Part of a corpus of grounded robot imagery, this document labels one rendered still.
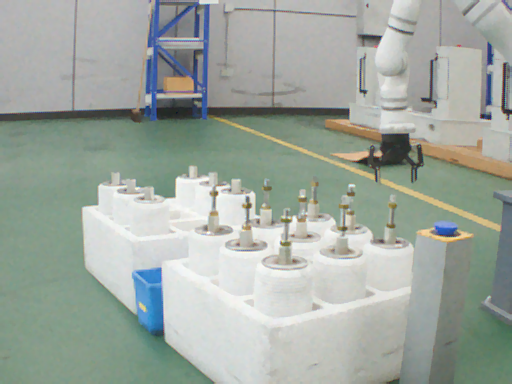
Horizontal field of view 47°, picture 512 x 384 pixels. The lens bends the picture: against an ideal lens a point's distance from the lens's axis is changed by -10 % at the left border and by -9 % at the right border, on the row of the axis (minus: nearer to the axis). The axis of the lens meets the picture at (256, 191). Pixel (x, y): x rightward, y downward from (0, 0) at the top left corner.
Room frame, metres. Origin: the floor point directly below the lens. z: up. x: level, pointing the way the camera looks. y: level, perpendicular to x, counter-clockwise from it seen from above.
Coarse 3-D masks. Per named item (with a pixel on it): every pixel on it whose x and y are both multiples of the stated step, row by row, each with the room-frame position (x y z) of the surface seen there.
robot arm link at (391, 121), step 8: (384, 112) 1.57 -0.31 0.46; (392, 112) 1.55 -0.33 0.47; (400, 112) 1.55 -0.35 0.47; (384, 120) 1.57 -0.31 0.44; (392, 120) 1.55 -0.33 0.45; (400, 120) 1.55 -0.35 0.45; (408, 120) 1.57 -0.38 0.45; (384, 128) 1.52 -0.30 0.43; (392, 128) 1.52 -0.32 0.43; (400, 128) 1.52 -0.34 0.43; (408, 128) 1.51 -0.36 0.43
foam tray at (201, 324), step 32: (192, 288) 1.10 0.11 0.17; (192, 320) 1.11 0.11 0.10; (224, 320) 1.01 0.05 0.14; (256, 320) 0.92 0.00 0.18; (288, 320) 0.92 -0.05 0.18; (320, 320) 0.94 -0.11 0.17; (352, 320) 0.98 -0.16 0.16; (384, 320) 1.02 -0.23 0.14; (192, 352) 1.11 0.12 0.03; (224, 352) 1.01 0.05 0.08; (256, 352) 0.92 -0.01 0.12; (288, 352) 0.91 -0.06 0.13; (320, 352) 0.94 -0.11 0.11; (352, 352) 0.98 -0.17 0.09; (384, 352) 1.03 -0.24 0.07
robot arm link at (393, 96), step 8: (408, 64) 1.57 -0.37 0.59; (408, 72) 1.58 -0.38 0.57; (392, 80) 1.59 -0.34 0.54; (400, 80) 1.58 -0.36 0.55; (408, 80) 1.58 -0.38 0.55; (384, 88) 1.56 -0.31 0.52; (392, 88) 1.55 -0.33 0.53; (400, 88) 1.55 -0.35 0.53; (384, 96) 1.56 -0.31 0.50; (392, 96) 1.55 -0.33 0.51; (400, 96) 1.55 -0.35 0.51; (384, 104) 1.57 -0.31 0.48; (392, 104) 1.55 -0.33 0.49; (400, 104) 1.55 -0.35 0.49
